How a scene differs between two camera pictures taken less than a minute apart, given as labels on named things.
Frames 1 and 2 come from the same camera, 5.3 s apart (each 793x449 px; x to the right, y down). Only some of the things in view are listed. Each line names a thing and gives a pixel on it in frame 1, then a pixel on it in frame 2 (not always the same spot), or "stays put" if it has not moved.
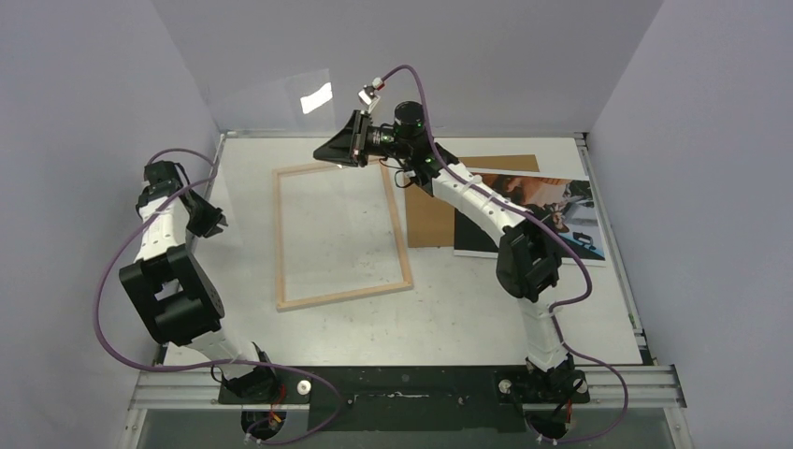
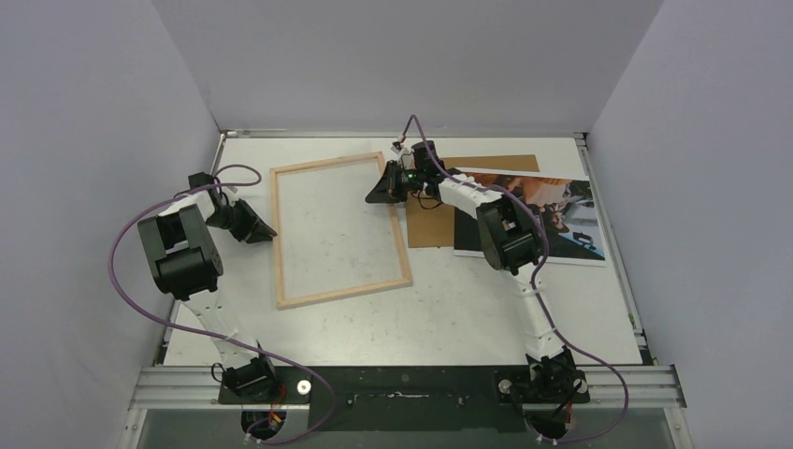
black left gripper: (212, 221) -> (254, 230)
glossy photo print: (566, 203) stays put
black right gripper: (359, 138) -> (396, 183)
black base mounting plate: (408, 398) stays put
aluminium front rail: (649, 387) stays put
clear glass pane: (278, 104) -> (332, 238)
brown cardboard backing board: (430, 223) stays put
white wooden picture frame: (280, 292) stays put
